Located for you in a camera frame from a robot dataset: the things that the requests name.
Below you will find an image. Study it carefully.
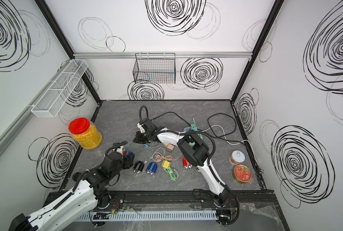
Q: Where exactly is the teal cable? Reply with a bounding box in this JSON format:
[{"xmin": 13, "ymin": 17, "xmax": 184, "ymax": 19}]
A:
[{"xmin": 125, "ymin": 138, "xmax": 158, "ymax": 162}]

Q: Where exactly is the pink charging cable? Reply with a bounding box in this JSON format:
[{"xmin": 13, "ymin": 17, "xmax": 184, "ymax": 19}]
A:
[{"xmin": 152, "ymin": 147, "xmax": 184, "ymax": 163}]

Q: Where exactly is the pink charger adapter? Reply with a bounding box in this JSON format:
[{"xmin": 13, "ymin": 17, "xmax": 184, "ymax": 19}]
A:
[{"xmin": 166, "ymin": 144, "xmax": 174, "ymax": 153}]

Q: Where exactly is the blue striped shaver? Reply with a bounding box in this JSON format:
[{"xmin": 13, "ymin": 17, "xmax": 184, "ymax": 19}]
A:
[{"xmin": 146, "ymin": 162, "xmax": 158, "ymax": 175}]

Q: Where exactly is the yellow-green charger adapter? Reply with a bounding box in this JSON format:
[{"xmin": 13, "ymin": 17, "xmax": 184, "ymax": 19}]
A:
[{"xmin": 162, "ymin": 160, "xmax": 171, "ymax": 169}]

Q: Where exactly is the light green cable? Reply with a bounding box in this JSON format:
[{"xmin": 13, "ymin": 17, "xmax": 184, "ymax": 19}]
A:
[{"xmin": 163, "ymin": 167, "xmax": 180, "ymax": 182}]

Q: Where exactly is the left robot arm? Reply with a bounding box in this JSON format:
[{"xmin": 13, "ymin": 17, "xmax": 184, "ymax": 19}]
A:
[{"xmin": 9, "ymin": 151, "xmax": 135, "ymax": 231}]

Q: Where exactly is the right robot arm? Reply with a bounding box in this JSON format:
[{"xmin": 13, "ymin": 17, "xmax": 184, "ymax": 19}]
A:
[{"xmin": 134, "ymin": 118, "xmax": 233, "ymax": 207}]

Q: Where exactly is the blue shaver left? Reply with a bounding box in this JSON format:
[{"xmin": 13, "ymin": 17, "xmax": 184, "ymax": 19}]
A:
[{"xmin": 124, "ymin": 151, "xmax": 135, "ymax": 158}]

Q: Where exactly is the black shaver left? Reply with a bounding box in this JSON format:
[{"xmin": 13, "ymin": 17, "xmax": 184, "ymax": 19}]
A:
[{"xmin": 133, "ymin": 161, "xmax": 144, "ymax": 174}]

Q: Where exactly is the red shaver right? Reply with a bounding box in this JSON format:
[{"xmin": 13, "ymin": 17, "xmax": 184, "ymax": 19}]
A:
[{"xmin": 183, "ymin": 158, "xmax": 193, "ymax": 169}]

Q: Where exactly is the yellow jar red lid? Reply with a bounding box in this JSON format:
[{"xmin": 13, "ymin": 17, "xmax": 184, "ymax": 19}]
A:
[{"xmin": 68, "ymin": 117, "xmax": 103, "ymax": 150}]

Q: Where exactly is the green charger adapter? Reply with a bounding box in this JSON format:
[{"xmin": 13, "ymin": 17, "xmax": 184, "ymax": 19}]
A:
[{"xmin": 190, "ymin": 123, "xmax": 197, "ymax": 131}]

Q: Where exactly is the red round tin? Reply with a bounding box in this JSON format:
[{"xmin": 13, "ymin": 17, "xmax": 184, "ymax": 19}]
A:
[{"xmin": 233, "ymin": 165, "xmax": 252, "ymax": 183}]

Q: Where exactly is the black wire basket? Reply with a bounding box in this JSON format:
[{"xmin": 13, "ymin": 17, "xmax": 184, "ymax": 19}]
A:
[{"xmin": 132, "ymin": 53, "xmax": 176, "ymax": 84}]

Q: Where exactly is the white slotted cable duct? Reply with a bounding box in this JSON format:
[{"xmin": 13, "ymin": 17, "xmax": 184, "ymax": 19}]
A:
[{"xmin": 76, "ymin": 210, "xmax": 217, "ymax": 222}]

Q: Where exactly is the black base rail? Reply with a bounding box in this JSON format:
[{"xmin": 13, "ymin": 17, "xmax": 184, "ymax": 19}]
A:
[{"xmin": 102, "ymin": 189, "xmax": 241, "ymax": 211}]

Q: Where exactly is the white power cord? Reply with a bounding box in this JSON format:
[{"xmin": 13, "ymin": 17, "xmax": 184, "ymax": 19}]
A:
[{"xmin": 201, "ymin": 125, "xmax": 251, "ymax": 146}]

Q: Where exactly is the black power cord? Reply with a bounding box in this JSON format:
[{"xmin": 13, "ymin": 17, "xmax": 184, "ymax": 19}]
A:
[{"xmin": 151, "ymin": 112, "xmax": 247, "ymax": 143}]

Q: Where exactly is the white wire shelf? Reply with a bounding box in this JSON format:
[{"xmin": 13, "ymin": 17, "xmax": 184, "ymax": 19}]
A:
[{"xmin": 31, "ymin": 59, "xmax": 88, "ymax": 118}]

